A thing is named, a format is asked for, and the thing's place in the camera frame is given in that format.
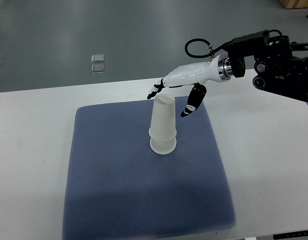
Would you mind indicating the upper metal floor plate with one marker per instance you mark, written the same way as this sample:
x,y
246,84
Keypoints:
x,y
96,58

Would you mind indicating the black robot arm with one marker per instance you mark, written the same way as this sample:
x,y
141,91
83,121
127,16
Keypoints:
x,y
278,70

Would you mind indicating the wooden furniture corner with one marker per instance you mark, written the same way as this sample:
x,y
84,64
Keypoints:
x,y
294,4

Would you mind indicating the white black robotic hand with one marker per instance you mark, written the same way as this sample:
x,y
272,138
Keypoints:
x,y
196,74

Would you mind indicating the blue quilted cushion mat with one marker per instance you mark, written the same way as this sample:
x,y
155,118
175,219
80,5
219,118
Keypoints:
x,y
118,188

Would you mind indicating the black table control panel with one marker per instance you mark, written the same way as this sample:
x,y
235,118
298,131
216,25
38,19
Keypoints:
x,y
289,235

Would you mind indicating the white paper cup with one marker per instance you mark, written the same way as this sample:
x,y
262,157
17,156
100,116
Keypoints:
x,y
163,119
163,147

